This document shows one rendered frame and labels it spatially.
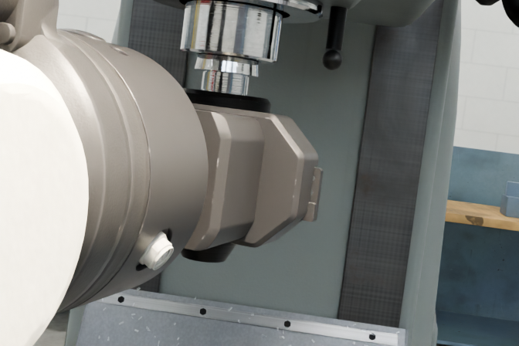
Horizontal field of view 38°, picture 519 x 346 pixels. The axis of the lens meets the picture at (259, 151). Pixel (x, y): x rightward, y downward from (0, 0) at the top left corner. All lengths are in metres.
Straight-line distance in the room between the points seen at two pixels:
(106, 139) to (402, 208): 0.57
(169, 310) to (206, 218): 0.50
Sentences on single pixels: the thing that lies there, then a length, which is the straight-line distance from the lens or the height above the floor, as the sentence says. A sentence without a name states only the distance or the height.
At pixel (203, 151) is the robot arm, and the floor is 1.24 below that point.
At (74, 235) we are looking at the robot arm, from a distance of 0.16.
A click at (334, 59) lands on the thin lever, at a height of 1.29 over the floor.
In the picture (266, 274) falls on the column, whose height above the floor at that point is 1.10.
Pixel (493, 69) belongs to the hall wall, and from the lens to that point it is 4.69.
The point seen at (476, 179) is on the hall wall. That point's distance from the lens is 4.66.
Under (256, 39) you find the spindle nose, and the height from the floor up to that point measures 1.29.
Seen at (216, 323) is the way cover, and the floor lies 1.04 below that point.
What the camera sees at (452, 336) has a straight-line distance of 4.11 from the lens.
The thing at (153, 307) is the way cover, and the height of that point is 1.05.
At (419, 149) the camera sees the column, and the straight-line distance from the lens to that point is 0.74.
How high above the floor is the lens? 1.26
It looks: 3 degrees down
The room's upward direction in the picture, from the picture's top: 7 degrees clockwise
